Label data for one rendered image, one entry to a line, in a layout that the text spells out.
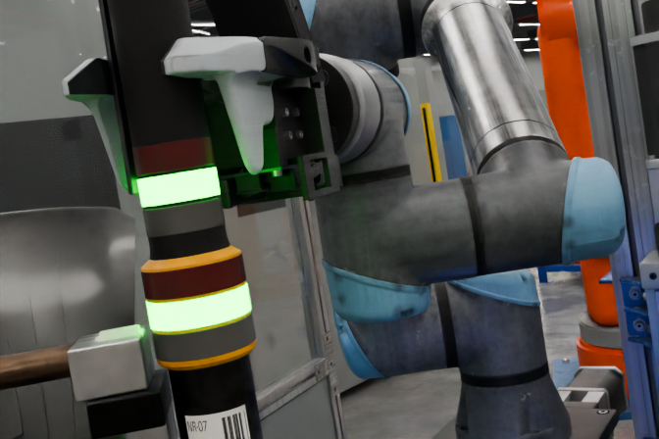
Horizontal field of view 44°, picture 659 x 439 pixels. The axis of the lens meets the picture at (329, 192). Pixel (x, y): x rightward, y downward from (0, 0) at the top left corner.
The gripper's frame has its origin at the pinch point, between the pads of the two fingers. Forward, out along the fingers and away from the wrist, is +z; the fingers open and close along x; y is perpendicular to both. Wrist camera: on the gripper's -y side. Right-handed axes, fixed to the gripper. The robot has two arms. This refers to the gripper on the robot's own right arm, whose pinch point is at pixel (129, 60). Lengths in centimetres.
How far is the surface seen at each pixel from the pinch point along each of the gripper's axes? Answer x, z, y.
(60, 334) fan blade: 10.2, -5.7, 12.1
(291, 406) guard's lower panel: 50, -124, 55
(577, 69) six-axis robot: -8, -408, -18
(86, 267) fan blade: 10.7, -9.5, 9.2
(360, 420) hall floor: 125, -378, 147
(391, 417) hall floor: 108, -381, 147
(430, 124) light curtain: 103, -574, -5
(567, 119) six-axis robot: 0, -409, 6
